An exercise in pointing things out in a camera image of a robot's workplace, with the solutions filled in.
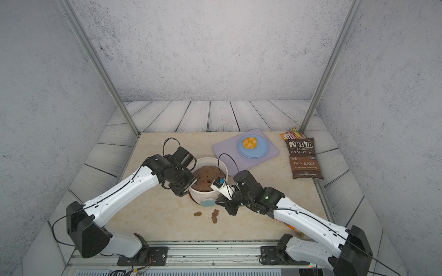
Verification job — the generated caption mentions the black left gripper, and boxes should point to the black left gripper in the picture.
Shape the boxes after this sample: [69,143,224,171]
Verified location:
[171,167,201,197]

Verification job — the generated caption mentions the teal scrub brush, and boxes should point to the teal scrub brush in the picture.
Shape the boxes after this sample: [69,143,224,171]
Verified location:
[200,198,216,207]

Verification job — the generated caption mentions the white ceramic pot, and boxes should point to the white ceramic pot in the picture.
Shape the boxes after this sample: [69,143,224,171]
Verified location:
[188,158,229,204]

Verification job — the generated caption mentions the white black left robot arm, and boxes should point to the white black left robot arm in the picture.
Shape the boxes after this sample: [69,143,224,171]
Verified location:
[63,146,197,262]

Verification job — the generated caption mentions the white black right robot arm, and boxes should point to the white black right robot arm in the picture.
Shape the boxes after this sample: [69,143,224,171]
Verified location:
[211,171,373,276]

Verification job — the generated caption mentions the brown mud in pot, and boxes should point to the brown mud in pot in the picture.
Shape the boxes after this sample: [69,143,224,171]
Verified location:
[192,166,226,192]

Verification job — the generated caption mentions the lavender placemat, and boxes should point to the lavender placemat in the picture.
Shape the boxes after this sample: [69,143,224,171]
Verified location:
[212,129,279,175]

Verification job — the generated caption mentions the yellow food pieces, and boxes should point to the yellow food pieces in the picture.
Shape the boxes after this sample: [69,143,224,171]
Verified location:
[242,136,258,150]

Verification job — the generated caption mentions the blue plate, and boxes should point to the blue plate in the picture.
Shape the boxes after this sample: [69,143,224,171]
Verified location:
[237,135,270,159]

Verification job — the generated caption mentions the orange pink candy bag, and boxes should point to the orange pink candy bag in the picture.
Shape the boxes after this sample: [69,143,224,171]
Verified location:
[285,223,306,239]

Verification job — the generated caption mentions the brown Kettle chips bag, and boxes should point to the brown Kettle chips bag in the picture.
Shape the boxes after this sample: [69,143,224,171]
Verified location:
[285,138,324,179]

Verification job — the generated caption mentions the small snack packet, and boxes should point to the small snack packet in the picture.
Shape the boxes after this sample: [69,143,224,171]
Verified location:
[281,127,306,140]

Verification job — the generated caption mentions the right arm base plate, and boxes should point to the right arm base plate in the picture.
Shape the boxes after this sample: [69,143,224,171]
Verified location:
[259,246,310,266]

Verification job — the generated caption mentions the aluminium mounting rail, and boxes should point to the aluminium mounting rail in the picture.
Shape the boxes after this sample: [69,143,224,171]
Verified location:
[63,240,335,276]

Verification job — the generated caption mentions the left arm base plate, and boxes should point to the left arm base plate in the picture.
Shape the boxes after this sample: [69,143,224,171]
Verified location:
[117,247,169,267]

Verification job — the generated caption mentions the right aluminium frame post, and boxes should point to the right aluminium frame post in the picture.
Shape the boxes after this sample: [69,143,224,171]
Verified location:
[300,0,363,133]

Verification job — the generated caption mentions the aluminium frame post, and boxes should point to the aluminium frame post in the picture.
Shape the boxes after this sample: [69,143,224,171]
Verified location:
[56,0,140,138]
[300,0,363,133]

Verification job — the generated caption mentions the left aluminium frame post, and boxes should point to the left aluminium frame post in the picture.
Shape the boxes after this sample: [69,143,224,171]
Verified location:
[56,0,140,138]

